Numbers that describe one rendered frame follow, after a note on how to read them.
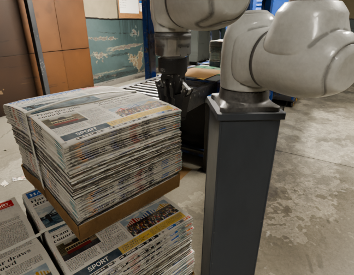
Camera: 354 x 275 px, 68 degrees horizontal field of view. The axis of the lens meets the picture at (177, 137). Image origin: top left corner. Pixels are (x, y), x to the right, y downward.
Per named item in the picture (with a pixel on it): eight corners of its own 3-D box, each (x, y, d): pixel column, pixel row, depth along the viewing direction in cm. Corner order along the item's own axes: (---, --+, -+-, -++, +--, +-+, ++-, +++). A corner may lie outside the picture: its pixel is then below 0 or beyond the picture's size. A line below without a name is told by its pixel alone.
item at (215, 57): (234, 67, 277) (236, 41, 267) (207, 65, 291) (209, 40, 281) (245, 63, 307) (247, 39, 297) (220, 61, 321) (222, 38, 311)
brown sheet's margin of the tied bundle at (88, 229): (180, 186, 72) (181, 173, 70) (80, 243, 54) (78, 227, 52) (143, 162, 82) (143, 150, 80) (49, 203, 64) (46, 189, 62)
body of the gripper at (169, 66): (151, 56, 67) (152, 91, 71) (172, 59, 61) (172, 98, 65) (172, 54, 72) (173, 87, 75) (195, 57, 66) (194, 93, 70)
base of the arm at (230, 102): (257, 93, 99) (258, 78, 96) (281, 112, 78) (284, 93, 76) (208, 94, 98) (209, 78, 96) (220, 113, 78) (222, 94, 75)
